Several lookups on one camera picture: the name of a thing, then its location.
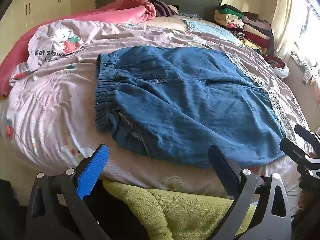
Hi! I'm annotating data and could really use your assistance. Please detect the pink strawberry print duvet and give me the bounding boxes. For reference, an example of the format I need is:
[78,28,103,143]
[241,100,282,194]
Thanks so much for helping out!
[0,17,313,198]

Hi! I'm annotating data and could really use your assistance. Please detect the grey striped garment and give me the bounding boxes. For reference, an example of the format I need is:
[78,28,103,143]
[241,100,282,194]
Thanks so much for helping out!
[291,50,320,93]

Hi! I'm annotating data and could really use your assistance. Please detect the cream wardrobe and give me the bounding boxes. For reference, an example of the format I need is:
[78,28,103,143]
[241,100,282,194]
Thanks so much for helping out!
[7,0,73,30]

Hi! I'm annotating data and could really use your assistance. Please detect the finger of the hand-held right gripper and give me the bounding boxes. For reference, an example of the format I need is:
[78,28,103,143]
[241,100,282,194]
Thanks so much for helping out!
[294,124,320,147]
[279,138,313,165]

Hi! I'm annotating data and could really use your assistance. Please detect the white cloth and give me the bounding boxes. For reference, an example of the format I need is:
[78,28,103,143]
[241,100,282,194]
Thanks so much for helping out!
[274,66,290,79]

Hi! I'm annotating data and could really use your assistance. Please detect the light blue lace cloth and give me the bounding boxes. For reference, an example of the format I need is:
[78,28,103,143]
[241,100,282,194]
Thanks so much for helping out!
[181,17,242,42]

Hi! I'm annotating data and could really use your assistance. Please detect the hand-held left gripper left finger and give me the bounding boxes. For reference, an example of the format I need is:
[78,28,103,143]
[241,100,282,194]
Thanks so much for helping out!
[26,144,110,240]

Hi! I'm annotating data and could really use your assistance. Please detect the cream curtain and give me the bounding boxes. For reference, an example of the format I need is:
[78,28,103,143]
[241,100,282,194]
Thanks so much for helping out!
[271,0,315,60]

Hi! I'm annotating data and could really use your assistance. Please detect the pink quilt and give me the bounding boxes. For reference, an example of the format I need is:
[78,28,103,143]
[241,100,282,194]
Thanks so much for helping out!
[0,0,157,98]

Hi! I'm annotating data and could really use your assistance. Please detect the blue pants with lace trim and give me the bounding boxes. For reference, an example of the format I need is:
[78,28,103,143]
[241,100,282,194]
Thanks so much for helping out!
[95,45,298,169]

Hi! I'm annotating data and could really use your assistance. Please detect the grey headboard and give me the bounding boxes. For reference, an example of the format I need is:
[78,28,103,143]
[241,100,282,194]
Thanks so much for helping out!
[94,0,223,20]

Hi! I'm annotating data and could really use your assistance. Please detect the green fleece garment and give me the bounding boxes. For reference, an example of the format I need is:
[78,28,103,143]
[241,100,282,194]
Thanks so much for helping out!
[102,177,255,240]

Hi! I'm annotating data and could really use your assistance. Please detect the pile of folded clothes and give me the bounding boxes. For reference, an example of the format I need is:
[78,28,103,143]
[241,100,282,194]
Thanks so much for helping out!
[214,4,288,69]

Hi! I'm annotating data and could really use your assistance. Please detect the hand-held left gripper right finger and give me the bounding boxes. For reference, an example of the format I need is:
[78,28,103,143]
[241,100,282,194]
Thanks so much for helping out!
[208,144,293,240]

